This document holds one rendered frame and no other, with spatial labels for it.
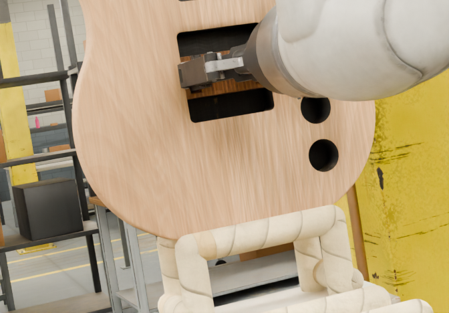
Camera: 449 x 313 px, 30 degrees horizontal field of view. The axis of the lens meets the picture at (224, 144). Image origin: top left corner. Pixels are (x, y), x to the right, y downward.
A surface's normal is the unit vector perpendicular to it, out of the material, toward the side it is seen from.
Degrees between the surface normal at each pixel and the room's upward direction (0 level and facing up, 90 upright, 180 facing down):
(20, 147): 90
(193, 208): 88
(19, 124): 90
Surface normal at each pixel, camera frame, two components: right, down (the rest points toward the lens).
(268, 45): -0.95, 0.10
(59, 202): 0.38, -0.01
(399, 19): 0.12, 0.13
